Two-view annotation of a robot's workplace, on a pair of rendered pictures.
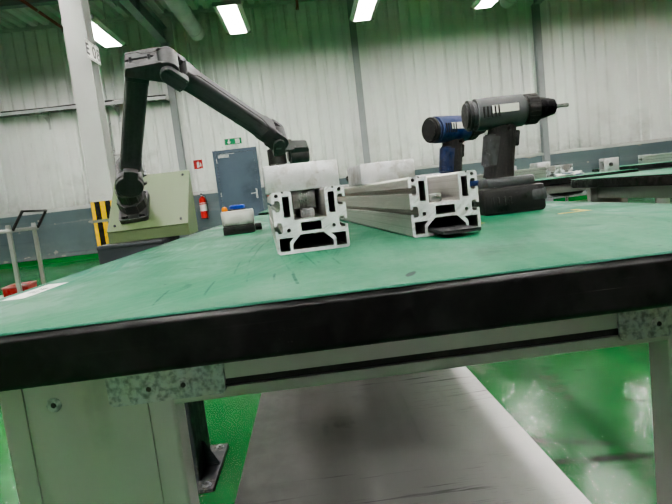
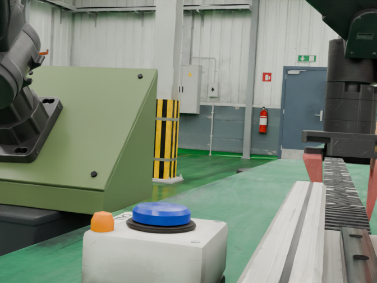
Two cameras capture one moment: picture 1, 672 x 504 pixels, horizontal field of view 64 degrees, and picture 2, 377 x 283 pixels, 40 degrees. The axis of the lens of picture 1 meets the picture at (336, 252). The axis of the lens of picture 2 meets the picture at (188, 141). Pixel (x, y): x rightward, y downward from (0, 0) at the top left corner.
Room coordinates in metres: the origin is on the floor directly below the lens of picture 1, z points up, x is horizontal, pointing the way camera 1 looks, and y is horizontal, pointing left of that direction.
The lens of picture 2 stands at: (1.07, 0.10, 0.92)
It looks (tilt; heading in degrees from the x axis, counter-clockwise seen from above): 3 degrees down; 22
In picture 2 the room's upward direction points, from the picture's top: 3 degrees clockwise
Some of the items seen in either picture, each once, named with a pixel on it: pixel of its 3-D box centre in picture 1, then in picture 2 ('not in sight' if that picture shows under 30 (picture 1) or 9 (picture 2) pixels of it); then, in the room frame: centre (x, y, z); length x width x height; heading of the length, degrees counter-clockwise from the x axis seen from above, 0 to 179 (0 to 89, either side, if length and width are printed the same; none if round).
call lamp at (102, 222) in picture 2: not in sight; (102, 220); (1.35, 0.27, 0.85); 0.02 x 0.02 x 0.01
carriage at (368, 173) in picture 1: (379, 179); not in sight; (1.15, -0.11, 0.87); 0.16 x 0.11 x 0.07; 7
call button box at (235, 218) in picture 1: (242, 220); (170, 268); (1.39, 0.23, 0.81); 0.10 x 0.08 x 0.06; 97
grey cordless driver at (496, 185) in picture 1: (519, 153); not in sight; (1.03, -0.37, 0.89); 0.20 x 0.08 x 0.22; 91
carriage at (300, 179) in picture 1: (299, 186); not in sight; (0.87, 0.05, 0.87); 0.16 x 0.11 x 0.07; 7
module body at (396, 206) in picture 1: (382, 202); not in sight; (1.15, -0.11, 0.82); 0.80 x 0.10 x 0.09; 7
